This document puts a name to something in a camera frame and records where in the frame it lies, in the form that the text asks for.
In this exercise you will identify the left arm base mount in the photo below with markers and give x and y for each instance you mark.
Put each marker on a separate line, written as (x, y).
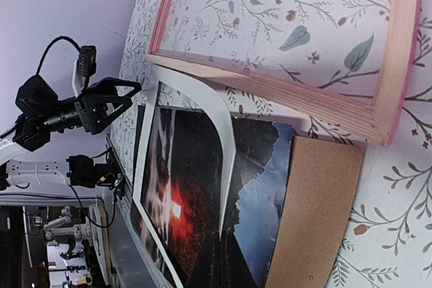
(103, 170)

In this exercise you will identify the white photo mat board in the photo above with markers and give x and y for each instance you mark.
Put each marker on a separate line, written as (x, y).
(216, 109)

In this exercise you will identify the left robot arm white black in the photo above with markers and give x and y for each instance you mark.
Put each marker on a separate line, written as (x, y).
(43, 113)

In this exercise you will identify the brown cardboard backing board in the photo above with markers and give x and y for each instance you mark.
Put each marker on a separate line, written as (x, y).
(322, 183)

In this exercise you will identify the landscape photo print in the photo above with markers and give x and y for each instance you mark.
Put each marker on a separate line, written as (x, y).
(181, 194)

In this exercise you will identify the pink wooden picture frame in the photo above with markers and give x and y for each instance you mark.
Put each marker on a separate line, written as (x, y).
(376, 122)

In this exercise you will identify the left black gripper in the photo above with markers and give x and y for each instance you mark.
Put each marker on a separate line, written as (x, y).
(98, 108)

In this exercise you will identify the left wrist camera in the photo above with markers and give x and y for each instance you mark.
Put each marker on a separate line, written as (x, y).
(84, 68)

